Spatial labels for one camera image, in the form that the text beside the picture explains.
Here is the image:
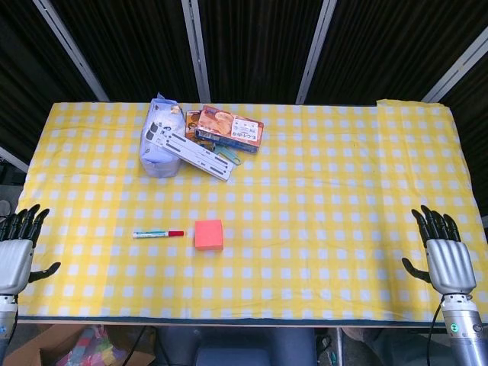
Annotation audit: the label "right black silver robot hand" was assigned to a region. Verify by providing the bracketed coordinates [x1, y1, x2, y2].
[401, 204, 478, 296]

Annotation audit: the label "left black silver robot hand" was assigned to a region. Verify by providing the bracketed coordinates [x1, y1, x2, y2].
[0, 204, 62, 295]

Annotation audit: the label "red and white marker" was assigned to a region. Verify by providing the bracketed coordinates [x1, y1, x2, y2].
[132, 230, 185, 239]

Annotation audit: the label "orange sticky note block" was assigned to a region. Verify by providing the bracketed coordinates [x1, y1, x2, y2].
[194, 219, 224, 252]

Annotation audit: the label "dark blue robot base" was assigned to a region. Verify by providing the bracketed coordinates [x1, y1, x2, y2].
[158, 326, 317, 366]

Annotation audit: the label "brown cardboard box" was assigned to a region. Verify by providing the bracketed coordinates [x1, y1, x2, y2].
[7, 323, 157, 366]

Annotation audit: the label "colourful foam pieces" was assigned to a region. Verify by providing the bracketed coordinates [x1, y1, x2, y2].
[56, 326, 115, 366]

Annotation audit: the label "yellow white checked tablecloth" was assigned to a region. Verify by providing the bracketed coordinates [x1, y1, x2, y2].
[17, 98, 488, 320]

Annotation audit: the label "pale blue paper package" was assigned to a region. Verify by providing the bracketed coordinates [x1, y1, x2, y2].
[140, 92, 182, 179]

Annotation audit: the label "brown snack box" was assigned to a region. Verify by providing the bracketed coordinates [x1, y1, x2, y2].
[185, 109, 203, 143]

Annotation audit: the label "green plastic clip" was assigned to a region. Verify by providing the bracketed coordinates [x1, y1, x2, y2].
[213, 146, 243, 167]

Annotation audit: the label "orange blue food box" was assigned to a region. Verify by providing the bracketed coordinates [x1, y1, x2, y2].
[194, 105, 265, 154]

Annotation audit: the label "black pleated curtain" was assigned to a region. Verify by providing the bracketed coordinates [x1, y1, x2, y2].
[0, 0, 488, 184]

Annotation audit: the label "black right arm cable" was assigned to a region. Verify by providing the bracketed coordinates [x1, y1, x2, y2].
[425, 296, 446, 366]

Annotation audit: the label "aluminium frame post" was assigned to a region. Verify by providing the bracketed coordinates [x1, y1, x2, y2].
[32, 0, 110, 102]
[295, 0, 339, 104]
[181, 0, 212, 103]
[421, 37, 488, 103]

